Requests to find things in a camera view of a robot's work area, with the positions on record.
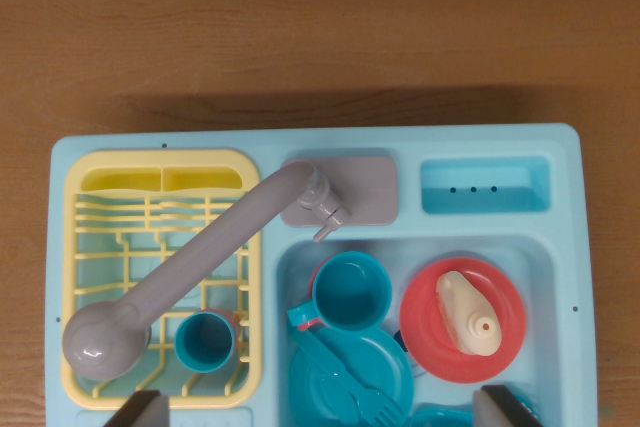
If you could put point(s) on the coral toy plate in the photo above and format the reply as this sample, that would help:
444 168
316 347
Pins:
425 337

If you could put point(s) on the teal toy plate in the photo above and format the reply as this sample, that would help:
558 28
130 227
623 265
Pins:
385 357

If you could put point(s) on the grey toy faucet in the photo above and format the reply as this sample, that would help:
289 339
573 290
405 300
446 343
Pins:
200 257

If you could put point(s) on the cream toy detergent bottle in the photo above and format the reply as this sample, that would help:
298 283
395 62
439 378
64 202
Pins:
465 307

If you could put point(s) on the teal toy fork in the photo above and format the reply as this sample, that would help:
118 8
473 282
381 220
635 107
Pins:
375 402

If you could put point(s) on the yellow plastic dish rack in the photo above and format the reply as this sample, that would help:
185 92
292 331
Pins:
256 297

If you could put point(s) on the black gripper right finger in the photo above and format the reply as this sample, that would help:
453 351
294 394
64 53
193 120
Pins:
500 412

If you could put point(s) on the teal toy spoon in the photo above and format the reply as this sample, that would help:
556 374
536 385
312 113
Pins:
340 397

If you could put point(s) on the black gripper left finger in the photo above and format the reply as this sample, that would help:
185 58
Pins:
147 412

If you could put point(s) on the light blue toy sink unit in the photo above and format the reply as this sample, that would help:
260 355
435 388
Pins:
410 147

